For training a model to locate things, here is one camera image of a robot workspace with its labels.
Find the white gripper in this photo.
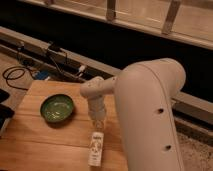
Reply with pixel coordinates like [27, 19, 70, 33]
[88, 97, 106, 129]

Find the black power adapter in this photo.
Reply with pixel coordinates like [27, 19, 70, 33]
[47, 42, 61, 53]

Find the green ceramic bowl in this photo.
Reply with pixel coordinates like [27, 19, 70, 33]
[40, 94, 74, 123]

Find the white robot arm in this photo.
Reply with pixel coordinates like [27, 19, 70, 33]
[80, 58, 186, 171]

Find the black coiled cable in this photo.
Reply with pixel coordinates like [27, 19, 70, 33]
[2, 65, 35, 91]

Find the blue connector box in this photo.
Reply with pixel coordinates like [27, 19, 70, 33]
[34, 71, 49, 80]

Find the black device at left edge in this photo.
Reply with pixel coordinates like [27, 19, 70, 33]
[0, 89, 14, 134]

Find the white plastic bottle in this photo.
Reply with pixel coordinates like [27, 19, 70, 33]
[88, 121, 104, 167]

